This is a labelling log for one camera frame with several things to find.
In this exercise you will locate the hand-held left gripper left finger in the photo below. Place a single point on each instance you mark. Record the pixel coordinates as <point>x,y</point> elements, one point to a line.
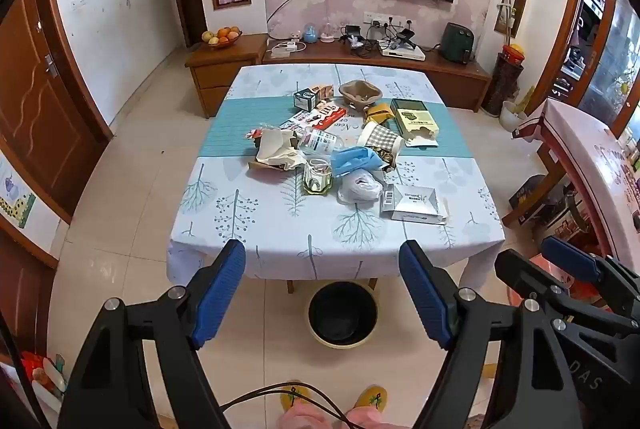
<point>220,294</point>

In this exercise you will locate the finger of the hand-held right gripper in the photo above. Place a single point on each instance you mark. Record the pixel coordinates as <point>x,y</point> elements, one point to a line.
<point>520,276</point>
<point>570,259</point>

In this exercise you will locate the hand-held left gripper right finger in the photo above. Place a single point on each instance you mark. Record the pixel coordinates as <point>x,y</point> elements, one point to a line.
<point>425,294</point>

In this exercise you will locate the black bin with cream rim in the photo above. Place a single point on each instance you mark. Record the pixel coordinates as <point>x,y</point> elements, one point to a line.
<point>342,314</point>

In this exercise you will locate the silver and white box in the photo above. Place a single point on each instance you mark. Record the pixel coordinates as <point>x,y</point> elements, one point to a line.
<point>415,204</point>

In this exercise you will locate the white plastic bag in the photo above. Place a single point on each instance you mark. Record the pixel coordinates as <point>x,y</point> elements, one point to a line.
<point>357,189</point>

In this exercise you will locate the green jar with wrappers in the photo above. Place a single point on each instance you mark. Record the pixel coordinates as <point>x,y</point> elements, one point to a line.
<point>316,181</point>

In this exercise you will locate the blue face mask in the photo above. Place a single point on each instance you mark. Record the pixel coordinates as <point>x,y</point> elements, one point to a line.
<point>350,161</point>

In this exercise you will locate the beige paper bag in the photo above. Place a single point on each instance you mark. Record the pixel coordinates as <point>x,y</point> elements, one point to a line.
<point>275,149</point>

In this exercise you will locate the plaid paper cup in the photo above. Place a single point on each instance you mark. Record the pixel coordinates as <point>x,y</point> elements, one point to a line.
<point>380,136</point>

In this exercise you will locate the green and cream box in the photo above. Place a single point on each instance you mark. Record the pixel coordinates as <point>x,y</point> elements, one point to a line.
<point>415,121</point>

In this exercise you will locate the clear plastic bottle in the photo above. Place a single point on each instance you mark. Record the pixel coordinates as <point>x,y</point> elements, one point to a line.
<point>320,141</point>

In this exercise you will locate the yellow snack wrapper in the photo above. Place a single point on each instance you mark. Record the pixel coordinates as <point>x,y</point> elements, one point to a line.
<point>377,111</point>

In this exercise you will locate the long red and white box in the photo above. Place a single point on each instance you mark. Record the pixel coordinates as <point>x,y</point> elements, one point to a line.
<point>325,116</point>

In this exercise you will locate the small green and white box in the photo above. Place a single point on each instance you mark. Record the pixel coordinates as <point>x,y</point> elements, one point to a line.
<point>304,100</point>

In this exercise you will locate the brown paper pulp tray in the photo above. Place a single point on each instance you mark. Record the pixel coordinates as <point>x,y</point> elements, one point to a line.
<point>360,91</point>

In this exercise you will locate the small brown box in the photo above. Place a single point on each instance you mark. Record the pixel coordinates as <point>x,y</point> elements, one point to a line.
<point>322,91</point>

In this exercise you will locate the pink plastic stool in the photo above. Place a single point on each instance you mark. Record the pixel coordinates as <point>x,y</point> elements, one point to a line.
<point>580,290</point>

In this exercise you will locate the white leaf-print tablecloth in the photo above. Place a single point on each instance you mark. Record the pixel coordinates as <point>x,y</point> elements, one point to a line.
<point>240,219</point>

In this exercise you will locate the dark printed cardboard box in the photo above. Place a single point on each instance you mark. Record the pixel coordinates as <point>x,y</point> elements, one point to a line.
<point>527,194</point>

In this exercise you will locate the side table with pink cloth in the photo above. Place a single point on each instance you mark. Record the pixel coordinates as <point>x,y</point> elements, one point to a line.
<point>585,144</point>

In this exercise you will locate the yellow slipper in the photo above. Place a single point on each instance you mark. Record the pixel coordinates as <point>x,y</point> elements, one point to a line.
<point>370,396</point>
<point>295,396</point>

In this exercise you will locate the pink pants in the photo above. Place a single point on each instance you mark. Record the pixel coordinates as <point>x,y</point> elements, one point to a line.
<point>300,419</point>

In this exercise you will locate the white bucket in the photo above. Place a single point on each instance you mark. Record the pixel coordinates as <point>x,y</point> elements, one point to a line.
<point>510,119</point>

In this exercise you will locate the teal table runner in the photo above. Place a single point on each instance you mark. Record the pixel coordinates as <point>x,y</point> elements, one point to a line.
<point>240,124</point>

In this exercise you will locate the dark woven tall stand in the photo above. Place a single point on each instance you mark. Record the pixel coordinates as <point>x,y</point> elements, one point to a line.
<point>502,84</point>

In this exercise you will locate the pile of colourful toys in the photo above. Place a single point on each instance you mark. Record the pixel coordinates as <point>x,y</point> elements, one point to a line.
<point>47,374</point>

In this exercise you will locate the glass sliding door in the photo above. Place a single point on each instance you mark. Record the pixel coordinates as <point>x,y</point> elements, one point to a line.
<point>612,59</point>

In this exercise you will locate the long wooden television cabinet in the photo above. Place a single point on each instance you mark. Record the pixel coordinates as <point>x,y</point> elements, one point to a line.
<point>450,79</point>

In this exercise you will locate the red and yellow container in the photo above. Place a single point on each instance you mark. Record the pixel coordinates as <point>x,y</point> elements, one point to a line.
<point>513,54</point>

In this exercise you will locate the wooden drawer cabinet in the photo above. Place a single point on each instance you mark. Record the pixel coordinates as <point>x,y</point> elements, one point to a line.
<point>215,74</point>

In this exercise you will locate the white set-top box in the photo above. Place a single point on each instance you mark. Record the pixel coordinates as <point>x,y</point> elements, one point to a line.
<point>402,54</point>

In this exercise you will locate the dark green air fryer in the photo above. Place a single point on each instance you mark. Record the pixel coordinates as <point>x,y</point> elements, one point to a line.
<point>456,43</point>

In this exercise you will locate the white power strip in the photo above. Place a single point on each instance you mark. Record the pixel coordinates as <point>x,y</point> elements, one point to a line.
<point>285,49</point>

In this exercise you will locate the bowl of fruit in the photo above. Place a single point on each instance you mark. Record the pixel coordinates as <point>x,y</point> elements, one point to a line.
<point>222,38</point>

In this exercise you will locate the blue snow globe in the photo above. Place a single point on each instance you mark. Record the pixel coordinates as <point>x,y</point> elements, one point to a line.
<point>309,34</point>

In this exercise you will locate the pink glass dome ornament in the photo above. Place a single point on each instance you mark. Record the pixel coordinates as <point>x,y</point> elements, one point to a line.
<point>328,35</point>

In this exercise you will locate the wall socket strip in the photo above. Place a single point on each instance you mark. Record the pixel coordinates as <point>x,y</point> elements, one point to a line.
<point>385,18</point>

